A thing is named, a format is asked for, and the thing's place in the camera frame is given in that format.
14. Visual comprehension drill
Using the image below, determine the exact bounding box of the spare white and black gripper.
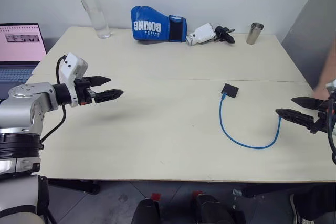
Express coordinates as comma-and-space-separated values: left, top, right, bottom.
185, 23, 236, 47

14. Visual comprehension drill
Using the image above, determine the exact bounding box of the blue cable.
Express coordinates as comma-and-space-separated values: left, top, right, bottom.
219, 91, 283, 149

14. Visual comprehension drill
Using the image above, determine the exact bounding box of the open laptop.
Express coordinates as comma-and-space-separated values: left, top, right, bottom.
0, 23, 48, 102

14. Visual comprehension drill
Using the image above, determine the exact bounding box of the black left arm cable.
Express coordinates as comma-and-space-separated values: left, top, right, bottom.
39, 55, 67, 149

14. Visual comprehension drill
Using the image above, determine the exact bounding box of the small black box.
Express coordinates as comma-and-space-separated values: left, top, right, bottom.
220, 83, 240, 99

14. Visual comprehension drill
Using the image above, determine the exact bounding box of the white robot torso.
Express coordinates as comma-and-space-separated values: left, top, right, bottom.
0, 174, 57, 224

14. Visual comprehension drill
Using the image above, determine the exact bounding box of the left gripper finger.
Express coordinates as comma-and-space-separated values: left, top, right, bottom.
87, 76, 112, 88
93, 89, 124, 104

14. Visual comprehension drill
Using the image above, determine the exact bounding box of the clear bottle with green cap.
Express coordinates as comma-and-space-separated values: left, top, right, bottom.
73, 0, 112, 39

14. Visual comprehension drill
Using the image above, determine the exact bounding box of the grey wall panel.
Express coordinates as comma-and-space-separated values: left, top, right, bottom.
280, 0, 336, 91

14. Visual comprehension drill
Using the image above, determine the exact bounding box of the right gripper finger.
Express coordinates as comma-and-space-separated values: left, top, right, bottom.
290, 97, 322, 110
275, 108, 316, 131

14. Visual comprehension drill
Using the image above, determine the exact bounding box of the steel cup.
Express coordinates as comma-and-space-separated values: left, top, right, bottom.
246, 22, 265, 45

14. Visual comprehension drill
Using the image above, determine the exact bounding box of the blue boxing glove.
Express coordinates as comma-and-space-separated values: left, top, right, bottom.
130, 5, 188, 44

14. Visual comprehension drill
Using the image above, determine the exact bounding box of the black shoe with white sole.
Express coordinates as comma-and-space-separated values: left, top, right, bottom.
289, 193, 317, 224

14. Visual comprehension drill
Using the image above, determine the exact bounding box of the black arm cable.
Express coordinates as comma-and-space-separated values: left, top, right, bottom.
39, 55, 67, 149
326, 98, 336, 165

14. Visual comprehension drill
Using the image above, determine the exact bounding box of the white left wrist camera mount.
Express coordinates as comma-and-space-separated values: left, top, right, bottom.
58, 52, 89, 108

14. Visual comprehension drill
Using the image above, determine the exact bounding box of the dark rounded shape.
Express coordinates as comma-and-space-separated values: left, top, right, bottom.
131, 198, 161, 224
194, 193, 247, 224

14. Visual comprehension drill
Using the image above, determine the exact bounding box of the black table foot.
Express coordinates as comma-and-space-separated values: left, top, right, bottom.
48, 178, 101, 195

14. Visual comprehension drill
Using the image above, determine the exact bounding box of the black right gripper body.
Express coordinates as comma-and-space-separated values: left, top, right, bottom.
309, 99, 336, 134

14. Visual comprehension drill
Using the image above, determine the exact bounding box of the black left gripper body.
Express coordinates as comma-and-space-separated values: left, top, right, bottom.
74, 78, 97, 106

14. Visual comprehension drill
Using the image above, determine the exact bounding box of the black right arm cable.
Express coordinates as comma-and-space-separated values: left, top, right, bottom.
326, 98, 336, 165

